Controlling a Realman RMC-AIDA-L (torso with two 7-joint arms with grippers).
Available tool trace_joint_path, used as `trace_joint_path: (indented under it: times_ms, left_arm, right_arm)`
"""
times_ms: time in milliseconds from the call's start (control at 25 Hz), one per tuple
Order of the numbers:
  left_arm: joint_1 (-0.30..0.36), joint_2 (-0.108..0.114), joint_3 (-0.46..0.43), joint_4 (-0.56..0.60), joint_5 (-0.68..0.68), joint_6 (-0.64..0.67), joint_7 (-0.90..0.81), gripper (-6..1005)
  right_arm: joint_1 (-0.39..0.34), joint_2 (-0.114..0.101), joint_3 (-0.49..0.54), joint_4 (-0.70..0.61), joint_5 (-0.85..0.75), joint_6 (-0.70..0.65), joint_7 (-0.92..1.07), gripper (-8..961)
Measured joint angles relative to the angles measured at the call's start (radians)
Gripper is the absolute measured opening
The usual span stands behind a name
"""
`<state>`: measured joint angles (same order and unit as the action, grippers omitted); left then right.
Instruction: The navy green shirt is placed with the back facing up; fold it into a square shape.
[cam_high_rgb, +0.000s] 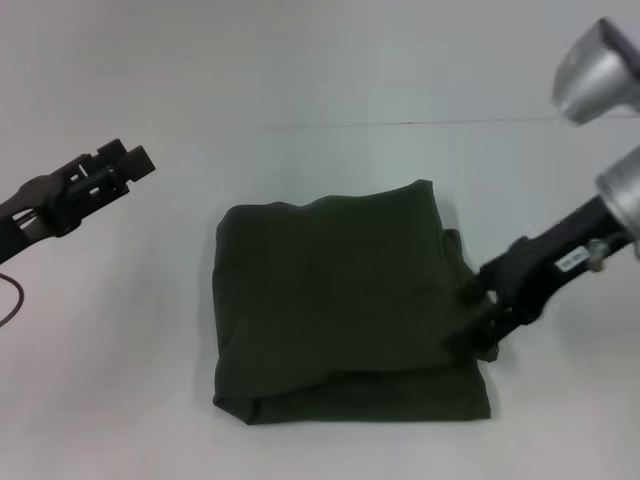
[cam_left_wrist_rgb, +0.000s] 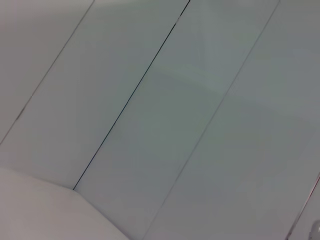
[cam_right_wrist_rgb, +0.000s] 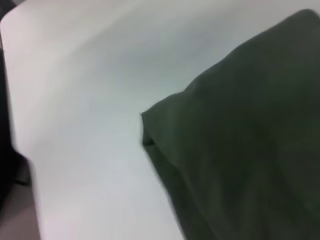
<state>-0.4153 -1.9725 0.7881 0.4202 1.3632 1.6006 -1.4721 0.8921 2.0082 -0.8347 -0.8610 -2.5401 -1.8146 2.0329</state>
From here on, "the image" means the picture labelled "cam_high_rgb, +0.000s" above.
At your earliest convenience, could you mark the right gripper cable with connector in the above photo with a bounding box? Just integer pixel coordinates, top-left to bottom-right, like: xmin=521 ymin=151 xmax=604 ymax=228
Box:
xmin=585 ymin=237 xmax=610 ymax=275

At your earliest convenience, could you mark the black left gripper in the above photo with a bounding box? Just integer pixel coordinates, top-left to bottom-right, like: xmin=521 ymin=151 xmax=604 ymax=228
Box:
xmin=0 ymin=138 xmax=157 ymax=266

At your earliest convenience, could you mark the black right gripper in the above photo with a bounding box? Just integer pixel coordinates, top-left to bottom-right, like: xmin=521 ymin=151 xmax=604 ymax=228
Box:
xmin=443 ymin=194 xmax=627 ymax=362

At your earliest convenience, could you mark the dark green shirt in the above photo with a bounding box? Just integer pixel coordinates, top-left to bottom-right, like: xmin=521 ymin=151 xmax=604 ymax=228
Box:
xmin=210 ymin=178 xmax=494 ymax=427

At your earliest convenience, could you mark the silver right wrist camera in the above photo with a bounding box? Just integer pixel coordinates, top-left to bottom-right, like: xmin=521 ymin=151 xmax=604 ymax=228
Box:
xmin=548 ymin=17 xmax=640 ymax=126

